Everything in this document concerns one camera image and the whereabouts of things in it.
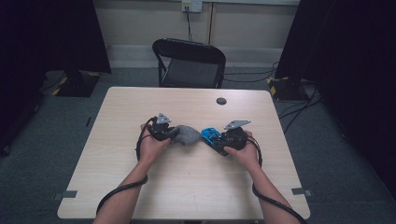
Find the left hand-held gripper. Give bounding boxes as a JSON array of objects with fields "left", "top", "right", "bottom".
[{"left": 147, "top": 112, "right": 181, "bottom": 142}]

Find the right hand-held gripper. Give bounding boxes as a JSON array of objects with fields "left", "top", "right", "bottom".
[{"left": 221, "top": 119, "right": 252, "bottom": 151}]

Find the blue toy car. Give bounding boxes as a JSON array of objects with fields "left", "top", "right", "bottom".
[{"left": 200, "top": 126, "right": 231, "bottom": 157}]

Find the grey towel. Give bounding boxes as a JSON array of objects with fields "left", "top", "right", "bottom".
[{"left": 171, "top": 124, "right": 202, "bottom": 147}]

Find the person's right hand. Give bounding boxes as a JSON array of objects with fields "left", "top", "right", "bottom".
[{"left": 223, "top": 130, "right": 262, "bottom": 171}]

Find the person's left hand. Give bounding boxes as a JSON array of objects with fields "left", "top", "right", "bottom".
[{"left": 137, "top": 122, "right": 173, "bottom": 166}]

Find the black stand base yellow tape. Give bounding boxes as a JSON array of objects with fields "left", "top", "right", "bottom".
[
  {"left": 265, "top": 76, "right": 310, "bottom": 103},
  {"left": 51, "top": 70, "right": 102, "bottom": 98}
]

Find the black folding chair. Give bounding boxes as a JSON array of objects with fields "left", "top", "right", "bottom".
[{"left": 151, "top": 37, "right": 227, "bottom": 90}]

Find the grey tape strip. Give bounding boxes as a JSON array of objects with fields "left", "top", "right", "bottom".
[
  {"left": 290, "top": 187, "right": 314, "bottom": 198},
  {"left": 52, "top": 189, "right": 78, "bottom": 201}
]

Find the black curtain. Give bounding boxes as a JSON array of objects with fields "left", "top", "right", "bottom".
[
  {"left": 0, "top": 0, "right": 112, "bottom": 157},
  {"left": 274, "top": 0, "right": 396, "bottom": 200}
]

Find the black floor cable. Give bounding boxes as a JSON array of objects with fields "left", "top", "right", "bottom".
[{"left": 222, "top": 61, "right": 280, "bottom": 84}]

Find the bundle of black floor cables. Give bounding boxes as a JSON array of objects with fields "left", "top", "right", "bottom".
[{"left": 277, "top": 86, "right": 324, "bottom": 135}]

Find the right hand-held gripper cable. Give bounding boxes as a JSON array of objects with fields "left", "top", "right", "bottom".
[{"left": 247, "top": 134, "right": 310, "bottom": 224}]

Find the black wall socket cable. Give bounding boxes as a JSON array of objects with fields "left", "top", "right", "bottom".
[{"left": 185, "top": 6, "right": 193, "bottom": 42}]

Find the wall conduit pipe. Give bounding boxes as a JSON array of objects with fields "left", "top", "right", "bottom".
[{"left": 207, "top": 2, "right": 216, "bottom": 46}]

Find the white wall socket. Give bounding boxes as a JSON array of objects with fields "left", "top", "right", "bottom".
[{"left": 181, "top": 0, "right": 204, "bottom": 14}]

